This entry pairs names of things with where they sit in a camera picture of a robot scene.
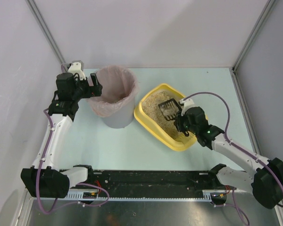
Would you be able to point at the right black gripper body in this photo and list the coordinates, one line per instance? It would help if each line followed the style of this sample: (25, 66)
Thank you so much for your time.
(180, 123)

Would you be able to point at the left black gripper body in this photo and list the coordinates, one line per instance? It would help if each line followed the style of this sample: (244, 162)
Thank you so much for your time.
(90, 87)

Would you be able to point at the yellow litter box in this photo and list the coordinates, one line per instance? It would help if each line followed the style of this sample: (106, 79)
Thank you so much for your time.
(181, 143)

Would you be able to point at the black slotted litter scoop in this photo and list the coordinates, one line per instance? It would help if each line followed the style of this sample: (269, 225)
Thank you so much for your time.
(169, 109)

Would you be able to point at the grey trash bin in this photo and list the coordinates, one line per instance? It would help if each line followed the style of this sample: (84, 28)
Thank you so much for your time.
(121, 118)

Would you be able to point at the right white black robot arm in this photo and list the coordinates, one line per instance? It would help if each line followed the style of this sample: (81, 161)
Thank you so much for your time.
(259, 176)

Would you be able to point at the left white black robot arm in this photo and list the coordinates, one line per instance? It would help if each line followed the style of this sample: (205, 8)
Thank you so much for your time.
(45, 179)

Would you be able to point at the beige cat litter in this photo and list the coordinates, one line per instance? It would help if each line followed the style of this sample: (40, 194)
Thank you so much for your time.
(151, 108)

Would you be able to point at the pink plastic bin liner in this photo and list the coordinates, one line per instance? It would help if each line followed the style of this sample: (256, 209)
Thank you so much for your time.
(119, 87)

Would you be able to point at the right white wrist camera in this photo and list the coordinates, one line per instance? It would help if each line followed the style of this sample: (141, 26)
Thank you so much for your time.
(186, 103)

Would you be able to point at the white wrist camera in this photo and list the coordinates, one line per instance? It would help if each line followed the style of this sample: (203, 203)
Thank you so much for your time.
(76, 68)
(186, 103)

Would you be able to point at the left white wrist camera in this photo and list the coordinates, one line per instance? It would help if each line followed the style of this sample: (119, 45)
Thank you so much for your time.
(76, 68)

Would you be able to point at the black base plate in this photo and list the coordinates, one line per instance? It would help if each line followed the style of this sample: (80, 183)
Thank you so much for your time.
(134, 184)

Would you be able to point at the left aluminium frame post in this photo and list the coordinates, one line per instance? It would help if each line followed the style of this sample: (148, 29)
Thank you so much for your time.
(47, 33)

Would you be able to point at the aluminium frame post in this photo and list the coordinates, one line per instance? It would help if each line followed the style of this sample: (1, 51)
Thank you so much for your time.
(262, 19)
(47, 33)

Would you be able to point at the right aluminium frame post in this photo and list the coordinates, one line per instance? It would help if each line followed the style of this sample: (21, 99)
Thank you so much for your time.
(262, 19)

